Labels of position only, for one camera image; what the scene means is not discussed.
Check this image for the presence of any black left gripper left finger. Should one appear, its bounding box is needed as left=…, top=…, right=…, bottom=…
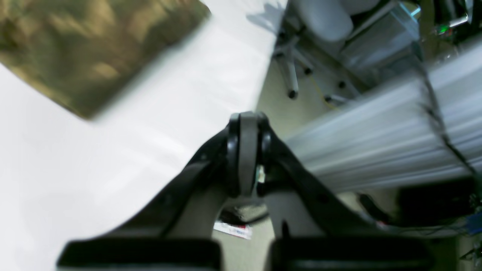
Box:
left=56, top=113, right=251, bottom=271

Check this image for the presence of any grey office chair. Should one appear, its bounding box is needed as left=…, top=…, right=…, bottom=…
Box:
left=273, top=0, right=424, bottom=106

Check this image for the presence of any aluminium frame beam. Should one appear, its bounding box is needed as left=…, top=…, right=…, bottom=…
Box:
left=286, top=43, right=482, bottom=192

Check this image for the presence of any camouflage T-shirt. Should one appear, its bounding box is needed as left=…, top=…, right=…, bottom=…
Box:
left=1, top=0, right=211, bottom=119

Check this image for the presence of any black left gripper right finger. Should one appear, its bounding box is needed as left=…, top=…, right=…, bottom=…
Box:
left=255, top=113, right=433, bottom=271

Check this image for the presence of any aluminium frame leg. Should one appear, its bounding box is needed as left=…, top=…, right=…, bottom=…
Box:
left=213, top=221, right=252, bottom=240

